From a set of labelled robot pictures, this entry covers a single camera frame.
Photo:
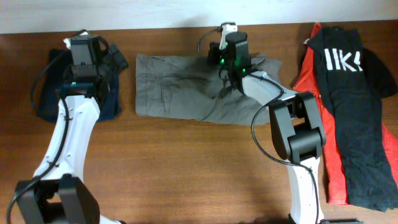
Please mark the folded navy blue shorts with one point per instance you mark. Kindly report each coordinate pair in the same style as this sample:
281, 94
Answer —
59, 74

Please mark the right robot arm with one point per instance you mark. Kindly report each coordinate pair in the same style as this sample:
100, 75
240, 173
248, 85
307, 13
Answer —
297, 132

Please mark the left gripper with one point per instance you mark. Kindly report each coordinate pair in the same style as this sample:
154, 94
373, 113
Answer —
71, 74

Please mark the black printed t-shirt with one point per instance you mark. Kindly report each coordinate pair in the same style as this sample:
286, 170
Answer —
352, 81

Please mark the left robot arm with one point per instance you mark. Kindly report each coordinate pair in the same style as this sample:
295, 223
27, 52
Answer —
57, 192

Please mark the grey cargo shorts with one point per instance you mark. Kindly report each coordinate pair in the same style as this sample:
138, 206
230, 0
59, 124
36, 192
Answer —
188, 88

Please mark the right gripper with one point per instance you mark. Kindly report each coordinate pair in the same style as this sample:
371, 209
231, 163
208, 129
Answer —
215, 50

